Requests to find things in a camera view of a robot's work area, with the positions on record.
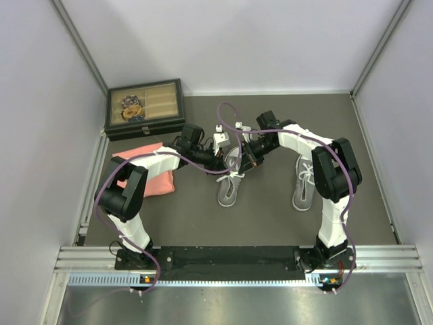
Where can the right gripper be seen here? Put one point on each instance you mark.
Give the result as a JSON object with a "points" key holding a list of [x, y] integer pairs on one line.
{"points": [[247, 162]]}

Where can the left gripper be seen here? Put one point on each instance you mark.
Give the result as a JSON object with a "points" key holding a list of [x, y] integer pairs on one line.
{"points": [[218, 163]]}

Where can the grey sneaker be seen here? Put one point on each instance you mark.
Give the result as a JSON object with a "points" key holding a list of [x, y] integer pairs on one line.
{"points": [[303, 194], [227, 194]]}

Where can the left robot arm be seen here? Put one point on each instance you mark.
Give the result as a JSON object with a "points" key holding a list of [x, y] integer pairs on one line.
{"points": [[121, 191]]}

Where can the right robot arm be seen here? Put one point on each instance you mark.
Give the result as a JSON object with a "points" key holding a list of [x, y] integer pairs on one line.
{"points": [[335, 176]]}

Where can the pink folded cloth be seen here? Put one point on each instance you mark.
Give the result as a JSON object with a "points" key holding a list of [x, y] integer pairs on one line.
{"points": [[158, 185]]}

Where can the dark jewelry box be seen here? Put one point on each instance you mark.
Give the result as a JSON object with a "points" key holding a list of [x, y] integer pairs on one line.
{"points": [[145, 110]]}

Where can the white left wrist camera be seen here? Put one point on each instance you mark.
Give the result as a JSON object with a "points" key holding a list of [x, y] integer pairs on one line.
{"points": [[220, 139]]}

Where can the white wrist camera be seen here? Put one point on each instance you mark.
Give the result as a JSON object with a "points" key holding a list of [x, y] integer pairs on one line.
{"points": [[220, 139], [245, 131]]}

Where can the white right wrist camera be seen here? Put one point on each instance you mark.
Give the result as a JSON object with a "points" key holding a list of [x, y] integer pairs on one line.
{"points": [[245, 131]]}

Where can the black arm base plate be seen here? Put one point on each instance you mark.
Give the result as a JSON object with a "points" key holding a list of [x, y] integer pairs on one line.
{"points": [[244, 262]]}

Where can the grey slotted cable duct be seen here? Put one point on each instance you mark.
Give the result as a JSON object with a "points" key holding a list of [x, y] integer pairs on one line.
{"points": [[137, 280]]}

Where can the aluminium frame rail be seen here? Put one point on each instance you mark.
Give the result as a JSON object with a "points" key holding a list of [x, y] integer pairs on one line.
{"points": [[376, 258]]}

